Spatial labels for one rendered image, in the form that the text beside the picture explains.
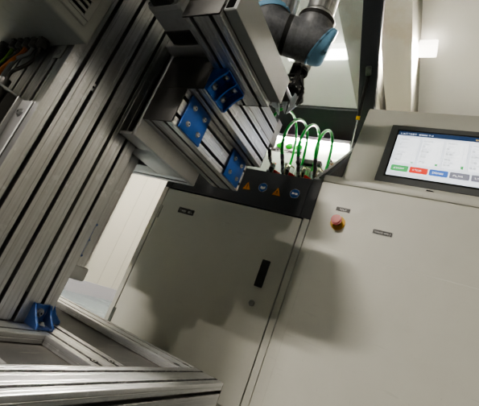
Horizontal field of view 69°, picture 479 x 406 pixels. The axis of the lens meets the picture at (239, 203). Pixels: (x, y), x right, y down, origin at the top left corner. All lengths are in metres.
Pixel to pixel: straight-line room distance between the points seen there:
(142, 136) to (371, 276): 0.81
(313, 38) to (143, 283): 1.10
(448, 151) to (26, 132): 1.53
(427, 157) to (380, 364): 0.91
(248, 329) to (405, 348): 0.49
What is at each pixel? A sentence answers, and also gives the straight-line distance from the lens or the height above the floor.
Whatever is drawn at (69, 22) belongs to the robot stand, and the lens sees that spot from 0.78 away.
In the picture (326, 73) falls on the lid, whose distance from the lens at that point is 2.00.
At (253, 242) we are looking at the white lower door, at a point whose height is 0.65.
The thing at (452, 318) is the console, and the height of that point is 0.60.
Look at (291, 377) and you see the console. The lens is 1.23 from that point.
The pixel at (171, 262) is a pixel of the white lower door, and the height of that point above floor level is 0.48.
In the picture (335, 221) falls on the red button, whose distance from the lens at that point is 1.24.
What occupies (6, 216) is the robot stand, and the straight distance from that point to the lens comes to 0.78.
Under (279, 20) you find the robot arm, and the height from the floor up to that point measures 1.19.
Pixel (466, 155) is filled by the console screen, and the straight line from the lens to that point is 1.73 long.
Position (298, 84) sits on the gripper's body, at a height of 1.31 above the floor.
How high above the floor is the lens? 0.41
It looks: 15 degrees up
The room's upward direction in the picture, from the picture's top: 22 degrees clockwise
